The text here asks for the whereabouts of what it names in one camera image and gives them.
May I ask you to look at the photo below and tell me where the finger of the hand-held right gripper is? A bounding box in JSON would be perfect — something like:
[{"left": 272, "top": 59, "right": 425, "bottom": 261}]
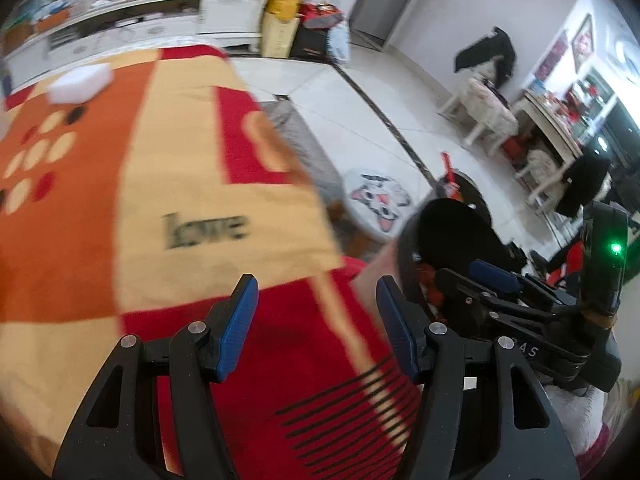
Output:
[
  {"left": 434, "top": 268, "right": 551, "bottom": 352},
  {"left": 469, "top": 260, "right": 581, "bottom": 319}
]

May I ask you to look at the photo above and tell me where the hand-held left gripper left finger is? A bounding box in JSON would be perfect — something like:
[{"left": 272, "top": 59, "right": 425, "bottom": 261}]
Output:
[{"left": 52, "top": 274, "right": 259, "bottom": 480}]

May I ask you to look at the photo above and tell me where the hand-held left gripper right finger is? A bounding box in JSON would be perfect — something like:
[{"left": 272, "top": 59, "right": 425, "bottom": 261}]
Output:
[{"left": 376, "top": 276, "right": 581, "bottom": 480}]

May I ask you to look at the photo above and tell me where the black trash bin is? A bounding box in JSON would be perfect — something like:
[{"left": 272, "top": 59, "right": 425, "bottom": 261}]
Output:
[{"left": 397, "top": 197, "right": 526, "bottom": 326}]

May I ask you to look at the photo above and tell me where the person's right forearm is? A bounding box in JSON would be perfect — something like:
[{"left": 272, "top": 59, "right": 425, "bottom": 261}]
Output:
[{"left": 542, "top": 382, "right": 631, "bottom": 480}]

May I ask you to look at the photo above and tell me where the red black bag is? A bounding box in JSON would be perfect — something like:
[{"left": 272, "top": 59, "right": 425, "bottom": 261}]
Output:
[{"left": 530, "top": 240, "right": 588, "bottom": 291}]

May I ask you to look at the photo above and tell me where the black round bucket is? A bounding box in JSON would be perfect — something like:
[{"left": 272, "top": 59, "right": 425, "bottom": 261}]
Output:
[{"left": 432, "top": 172, "right": 493, "bottom": 221}]

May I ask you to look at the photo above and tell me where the black cloth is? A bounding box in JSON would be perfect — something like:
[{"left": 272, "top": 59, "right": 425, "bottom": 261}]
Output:
[{"left": 555, "top": 152, "right": 611, "bottom": 218}]

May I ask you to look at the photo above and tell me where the white floral stool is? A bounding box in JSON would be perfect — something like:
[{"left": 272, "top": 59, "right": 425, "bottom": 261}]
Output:
[{"left": 515, "top": 150, "right": 571, "bottom": 211}]

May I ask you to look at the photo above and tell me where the cat print round stool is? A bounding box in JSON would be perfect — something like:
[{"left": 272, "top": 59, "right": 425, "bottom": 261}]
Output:
[{"left": 340, "top": 169, "right": 413, "bottom": 256}]

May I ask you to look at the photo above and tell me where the white sideboard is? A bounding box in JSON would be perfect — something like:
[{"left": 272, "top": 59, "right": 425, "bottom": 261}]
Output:
[{"left": 515, "top": 55, "right": 640, "bottom": 171}]

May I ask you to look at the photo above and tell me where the white chair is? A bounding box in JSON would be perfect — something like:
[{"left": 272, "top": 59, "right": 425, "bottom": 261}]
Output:
[{"left": 439, "top": 77, "right": 518, "bottom": 153}]

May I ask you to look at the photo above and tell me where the red orange printed tablecloth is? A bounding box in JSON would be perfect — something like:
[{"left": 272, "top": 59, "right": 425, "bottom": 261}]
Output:
[{"left": 0, "top": 45, "right": 436, "bottom": 480}]

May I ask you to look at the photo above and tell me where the grey upholstered bench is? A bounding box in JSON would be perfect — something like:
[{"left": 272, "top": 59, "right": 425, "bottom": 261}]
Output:
[{"left": 260, "top": 101, "right": 351, "bottom": 211}]

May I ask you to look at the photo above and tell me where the black jacket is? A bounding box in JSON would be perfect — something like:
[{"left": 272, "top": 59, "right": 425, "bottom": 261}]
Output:
[{"left": 453, "top": 26, "right": 516, "bottom": 86}]

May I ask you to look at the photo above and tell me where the framed picture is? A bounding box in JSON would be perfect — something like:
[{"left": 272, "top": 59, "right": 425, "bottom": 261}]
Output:
[{"left": 570, "top": 13, "right": 596, "bottom": 71}]

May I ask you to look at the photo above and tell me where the blue white plastic bag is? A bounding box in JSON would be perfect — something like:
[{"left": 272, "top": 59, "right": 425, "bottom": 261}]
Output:
[{"left": 327, "top": 25, "right": 351, "bottom": 63}]

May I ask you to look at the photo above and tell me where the white sponge block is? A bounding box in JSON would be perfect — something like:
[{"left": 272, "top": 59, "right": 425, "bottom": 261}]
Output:
[{"left": 48, "top": 63, "right": 113, "bottom": 106}]

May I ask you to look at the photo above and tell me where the grey door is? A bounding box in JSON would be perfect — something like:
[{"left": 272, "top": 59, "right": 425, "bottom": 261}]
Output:
[{"left": 350, "top": 0, "right": 433, "bottom": 46}]

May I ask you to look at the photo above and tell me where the black box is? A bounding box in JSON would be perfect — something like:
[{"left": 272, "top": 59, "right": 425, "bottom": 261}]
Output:
[{"left": 290, "top": 25, "right": 333, "bottom": 61}]

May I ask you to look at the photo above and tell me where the cardboard box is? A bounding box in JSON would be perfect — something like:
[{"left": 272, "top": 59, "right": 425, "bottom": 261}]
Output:
[{"left": 261, "top": 12, "right": 301, "bottom": 59}]

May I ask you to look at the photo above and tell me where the white low cabinet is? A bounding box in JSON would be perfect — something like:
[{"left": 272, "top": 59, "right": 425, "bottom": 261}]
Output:
[{"left": 0, "top": 0, "right": 276, "bottom": 91}]

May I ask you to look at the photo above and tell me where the yellow bag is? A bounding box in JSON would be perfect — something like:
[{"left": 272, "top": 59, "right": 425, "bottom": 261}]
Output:
[{"left": 265, "top": 0, "right": 303, "bottom": 23}]

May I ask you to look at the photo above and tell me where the red plastic handle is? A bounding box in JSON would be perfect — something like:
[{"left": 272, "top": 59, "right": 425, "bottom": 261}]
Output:
[{"left": 440, "top": 152, "right": 458, "bottom": 196}]

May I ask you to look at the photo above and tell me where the white round wall clock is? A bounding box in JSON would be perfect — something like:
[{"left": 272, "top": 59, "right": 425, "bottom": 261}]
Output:
[{"left": 612, "top": 37, "right": 640, "bottom": 86}]

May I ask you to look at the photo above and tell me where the red wall poster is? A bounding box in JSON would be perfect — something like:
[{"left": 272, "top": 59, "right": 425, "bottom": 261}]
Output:
[{"left": 532, "top": 30, "right": 571, "bottom": 83}]

